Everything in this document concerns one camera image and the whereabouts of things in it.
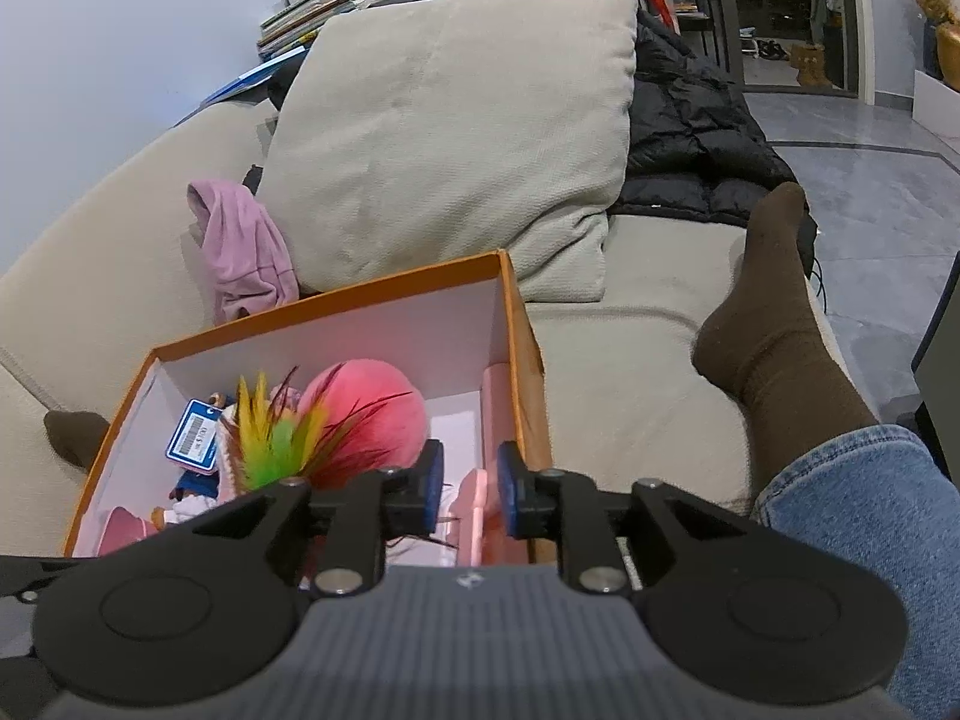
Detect stack of books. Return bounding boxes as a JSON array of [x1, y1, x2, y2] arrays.
[[257, 0, 389, 62]]

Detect pink fluffy pompom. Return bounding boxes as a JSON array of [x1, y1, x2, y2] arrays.
[[298, 358, 430, 492]]

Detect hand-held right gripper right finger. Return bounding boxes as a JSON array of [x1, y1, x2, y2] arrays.
[[499, 441, 773, 599]]

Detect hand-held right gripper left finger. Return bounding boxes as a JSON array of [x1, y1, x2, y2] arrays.
[[161, 441, 446, 601]]

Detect blue folder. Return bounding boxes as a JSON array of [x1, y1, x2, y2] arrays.
[[201, 45, 310, 107]]

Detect pink cloth garment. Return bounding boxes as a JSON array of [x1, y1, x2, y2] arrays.
[[186, 180, 301, 325]]

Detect brown boots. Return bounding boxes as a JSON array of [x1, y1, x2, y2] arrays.
[[790, 41, 835, 89]]

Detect person's leg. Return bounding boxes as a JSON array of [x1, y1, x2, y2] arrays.
[[694, 181, 960, 720], [43, 409, 111, 470]]

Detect beige sofa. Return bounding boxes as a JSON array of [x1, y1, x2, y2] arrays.
[[0, 97, 848, 541]]

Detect person's right leg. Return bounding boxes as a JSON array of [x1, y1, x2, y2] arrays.
[[694, 181, 960, 720]]

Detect black down jacket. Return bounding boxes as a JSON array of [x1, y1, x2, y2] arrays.
[[607, 7, 820, 242]]

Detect orange cardboard box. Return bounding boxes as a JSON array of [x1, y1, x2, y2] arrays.
[[61, 249, 552, 567]]

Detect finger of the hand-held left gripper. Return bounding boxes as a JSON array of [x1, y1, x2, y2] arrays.
[[0, 553, 80, 608]]

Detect blue white tag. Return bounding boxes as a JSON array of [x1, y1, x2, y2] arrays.
[[165, 399, 226, 472]]

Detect beige cushion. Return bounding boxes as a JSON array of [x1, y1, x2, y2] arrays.
[[259, 0, 638, 305]]

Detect white low cabinet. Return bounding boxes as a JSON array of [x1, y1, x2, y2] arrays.
[[911, 67, 960, 122]]

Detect person's left leg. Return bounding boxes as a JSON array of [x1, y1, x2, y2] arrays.
[[43, 409, 111, 470]]

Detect colourful feather toy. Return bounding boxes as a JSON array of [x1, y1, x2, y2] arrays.
[[219, 367, 421, 492]]

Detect gold vase with dried flowers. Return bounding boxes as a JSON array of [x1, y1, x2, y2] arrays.
[[904, 0, 960, 92]]

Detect pink card holder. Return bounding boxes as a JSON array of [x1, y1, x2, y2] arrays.
[[96, 506, 160, 557]]

